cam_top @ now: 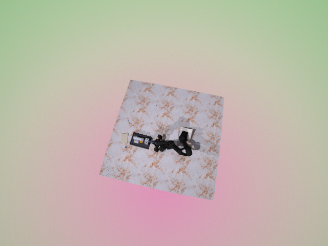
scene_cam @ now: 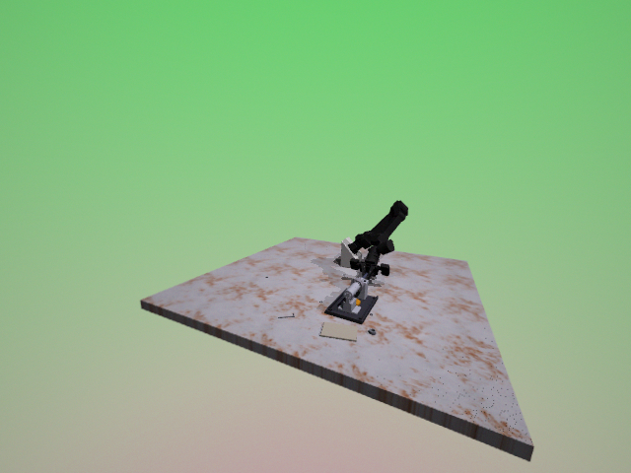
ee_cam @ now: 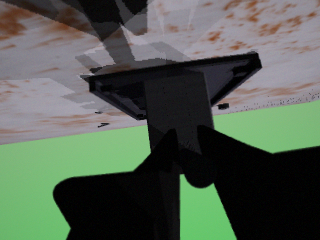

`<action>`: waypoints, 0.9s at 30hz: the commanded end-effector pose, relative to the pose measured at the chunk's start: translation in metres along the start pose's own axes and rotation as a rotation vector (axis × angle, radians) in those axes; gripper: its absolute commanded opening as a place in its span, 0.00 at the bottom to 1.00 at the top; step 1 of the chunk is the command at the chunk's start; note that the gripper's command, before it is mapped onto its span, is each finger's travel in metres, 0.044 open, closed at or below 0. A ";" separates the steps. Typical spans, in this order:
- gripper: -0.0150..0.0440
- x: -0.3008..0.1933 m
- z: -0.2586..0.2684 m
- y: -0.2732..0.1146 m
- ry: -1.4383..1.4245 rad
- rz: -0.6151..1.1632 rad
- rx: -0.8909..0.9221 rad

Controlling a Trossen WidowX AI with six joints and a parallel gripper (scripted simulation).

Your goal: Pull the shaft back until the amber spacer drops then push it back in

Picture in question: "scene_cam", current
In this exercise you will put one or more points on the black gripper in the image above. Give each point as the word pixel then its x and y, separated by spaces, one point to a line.
pixel 370 263

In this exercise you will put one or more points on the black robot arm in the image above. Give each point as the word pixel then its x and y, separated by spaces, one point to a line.
pixel 376 240

